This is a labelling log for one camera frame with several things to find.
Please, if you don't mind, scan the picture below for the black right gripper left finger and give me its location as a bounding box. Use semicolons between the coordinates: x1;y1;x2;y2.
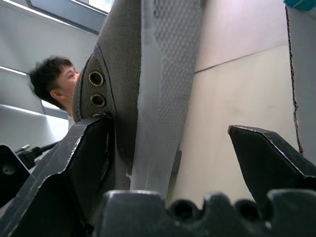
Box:
0;116;117;237

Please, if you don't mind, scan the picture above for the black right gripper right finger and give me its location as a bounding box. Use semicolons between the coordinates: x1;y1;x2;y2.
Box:
227;124;316;205

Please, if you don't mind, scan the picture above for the grey canvas shoe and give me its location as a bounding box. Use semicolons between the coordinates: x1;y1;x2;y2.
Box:
71;0;207;198

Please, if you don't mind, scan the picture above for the cardboard shoebox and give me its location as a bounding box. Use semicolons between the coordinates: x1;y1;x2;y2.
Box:
165;0;316;201

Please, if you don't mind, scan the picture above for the black robot housing part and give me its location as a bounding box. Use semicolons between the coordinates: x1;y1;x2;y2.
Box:
0;144;31;208

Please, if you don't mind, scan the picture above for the person's head with black hair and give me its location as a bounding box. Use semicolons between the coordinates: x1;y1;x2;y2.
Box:
28;56;80;118

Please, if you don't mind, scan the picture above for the teal object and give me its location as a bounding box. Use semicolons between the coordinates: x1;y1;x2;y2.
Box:
283;0;316;12

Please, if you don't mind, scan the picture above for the ceiling light panel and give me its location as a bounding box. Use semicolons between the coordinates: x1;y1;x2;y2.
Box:
28;0;112;35

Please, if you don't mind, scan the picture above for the black cable with plug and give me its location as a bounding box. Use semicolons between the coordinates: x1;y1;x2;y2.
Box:
14;141;63;170

